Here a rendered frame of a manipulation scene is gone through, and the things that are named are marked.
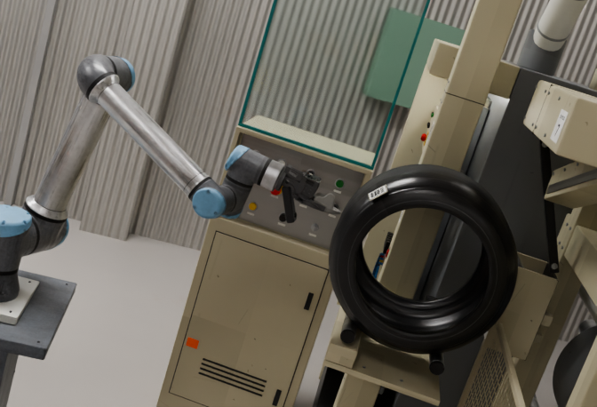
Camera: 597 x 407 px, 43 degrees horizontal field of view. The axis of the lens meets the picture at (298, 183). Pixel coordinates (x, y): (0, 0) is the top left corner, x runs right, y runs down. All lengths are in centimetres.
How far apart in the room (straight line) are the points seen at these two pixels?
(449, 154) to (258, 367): 124
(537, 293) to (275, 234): 103
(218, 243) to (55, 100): 225
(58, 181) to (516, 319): 158
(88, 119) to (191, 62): 239
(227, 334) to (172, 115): 211
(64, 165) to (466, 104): 133
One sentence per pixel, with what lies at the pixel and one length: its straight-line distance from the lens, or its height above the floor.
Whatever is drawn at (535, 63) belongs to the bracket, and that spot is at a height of 183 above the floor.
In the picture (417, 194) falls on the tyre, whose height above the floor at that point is 138.
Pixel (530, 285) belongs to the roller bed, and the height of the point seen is 115.
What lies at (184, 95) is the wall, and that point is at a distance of 491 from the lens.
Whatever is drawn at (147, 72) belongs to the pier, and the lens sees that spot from 475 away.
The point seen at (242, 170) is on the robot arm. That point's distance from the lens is 231.
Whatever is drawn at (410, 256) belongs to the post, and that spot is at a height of 110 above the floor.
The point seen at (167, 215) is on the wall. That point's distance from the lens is 511.
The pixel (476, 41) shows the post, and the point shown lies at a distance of 252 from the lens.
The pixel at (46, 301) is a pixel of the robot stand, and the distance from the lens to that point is 274.
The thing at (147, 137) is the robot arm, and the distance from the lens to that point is 230.
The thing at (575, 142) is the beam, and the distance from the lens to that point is 195.
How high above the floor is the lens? 183
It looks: 14 degrees down
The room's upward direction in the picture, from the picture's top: 17 degrees clockwise
